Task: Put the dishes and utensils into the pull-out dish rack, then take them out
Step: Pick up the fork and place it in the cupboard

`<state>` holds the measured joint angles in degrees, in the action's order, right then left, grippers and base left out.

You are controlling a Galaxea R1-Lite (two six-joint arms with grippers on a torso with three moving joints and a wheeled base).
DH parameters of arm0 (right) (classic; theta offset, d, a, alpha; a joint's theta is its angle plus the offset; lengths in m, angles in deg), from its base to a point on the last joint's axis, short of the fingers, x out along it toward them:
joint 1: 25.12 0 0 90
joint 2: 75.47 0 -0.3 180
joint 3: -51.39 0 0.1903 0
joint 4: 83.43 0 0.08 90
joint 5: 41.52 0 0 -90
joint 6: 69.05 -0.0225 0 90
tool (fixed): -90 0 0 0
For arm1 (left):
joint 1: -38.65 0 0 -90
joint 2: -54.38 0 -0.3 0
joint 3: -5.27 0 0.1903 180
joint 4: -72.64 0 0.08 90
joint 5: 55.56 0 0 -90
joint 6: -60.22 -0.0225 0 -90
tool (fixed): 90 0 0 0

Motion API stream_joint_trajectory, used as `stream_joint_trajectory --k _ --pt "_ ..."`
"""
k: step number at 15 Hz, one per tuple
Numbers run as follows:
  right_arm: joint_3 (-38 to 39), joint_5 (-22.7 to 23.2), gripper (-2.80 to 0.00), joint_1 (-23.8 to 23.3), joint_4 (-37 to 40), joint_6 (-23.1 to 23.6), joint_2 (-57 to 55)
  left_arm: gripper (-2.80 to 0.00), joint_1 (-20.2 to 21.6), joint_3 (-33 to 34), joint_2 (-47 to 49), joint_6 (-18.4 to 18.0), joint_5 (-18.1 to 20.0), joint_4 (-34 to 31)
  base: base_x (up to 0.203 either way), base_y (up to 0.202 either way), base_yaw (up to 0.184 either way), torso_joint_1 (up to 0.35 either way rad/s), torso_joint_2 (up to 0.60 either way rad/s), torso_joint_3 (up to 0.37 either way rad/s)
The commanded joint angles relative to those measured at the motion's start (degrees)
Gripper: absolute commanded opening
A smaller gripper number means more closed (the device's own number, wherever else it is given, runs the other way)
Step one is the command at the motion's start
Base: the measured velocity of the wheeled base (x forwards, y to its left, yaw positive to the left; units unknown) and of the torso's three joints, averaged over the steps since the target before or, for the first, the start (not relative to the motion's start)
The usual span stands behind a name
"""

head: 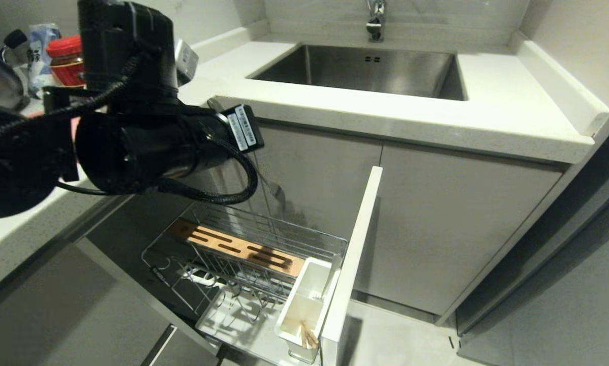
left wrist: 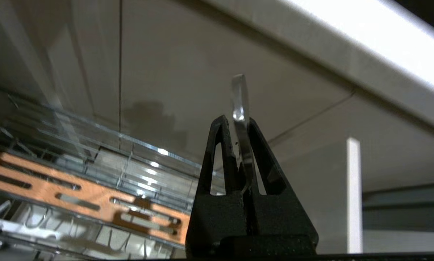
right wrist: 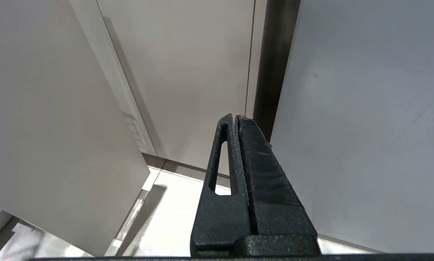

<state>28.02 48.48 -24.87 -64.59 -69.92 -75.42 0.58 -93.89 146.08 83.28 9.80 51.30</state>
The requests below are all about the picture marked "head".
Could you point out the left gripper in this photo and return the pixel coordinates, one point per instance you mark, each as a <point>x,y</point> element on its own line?
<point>126,40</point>

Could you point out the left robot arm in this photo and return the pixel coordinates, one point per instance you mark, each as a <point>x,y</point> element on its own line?
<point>131,150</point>

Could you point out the white pull-out front panel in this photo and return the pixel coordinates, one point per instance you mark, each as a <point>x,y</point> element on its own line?
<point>353,264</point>

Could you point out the jar with red lid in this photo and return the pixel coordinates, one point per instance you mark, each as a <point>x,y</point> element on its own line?
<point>66,63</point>

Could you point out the white and blue plastic bag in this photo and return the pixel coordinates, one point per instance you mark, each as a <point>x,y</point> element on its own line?
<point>39,56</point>

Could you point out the wooden slotted knife board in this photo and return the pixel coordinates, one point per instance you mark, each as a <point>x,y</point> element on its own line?
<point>233,248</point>

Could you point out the grey cabinet door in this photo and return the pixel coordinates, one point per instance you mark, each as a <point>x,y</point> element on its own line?
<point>55,325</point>
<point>452,229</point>
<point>325,173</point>

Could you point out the stainless steel sink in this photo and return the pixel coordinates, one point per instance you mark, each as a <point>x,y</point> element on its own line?
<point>365,71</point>

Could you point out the chrome faucet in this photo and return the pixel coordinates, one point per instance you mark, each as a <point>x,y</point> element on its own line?
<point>376,23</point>

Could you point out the white plastic utensil holder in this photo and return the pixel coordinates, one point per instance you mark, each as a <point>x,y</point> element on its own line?
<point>304,297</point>

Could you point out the white drip tray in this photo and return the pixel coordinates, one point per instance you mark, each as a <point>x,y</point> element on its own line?
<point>243,330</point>

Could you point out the grey drawer front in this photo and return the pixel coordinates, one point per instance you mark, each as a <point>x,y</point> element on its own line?
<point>182,353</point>

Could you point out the wooden chopstick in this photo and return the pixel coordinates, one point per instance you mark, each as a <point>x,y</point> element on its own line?
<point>312,339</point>
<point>304,333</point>

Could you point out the grey cabinet panel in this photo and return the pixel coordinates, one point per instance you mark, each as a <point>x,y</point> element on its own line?
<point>558,305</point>

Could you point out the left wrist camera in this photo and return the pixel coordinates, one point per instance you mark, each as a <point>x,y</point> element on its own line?
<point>186,61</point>

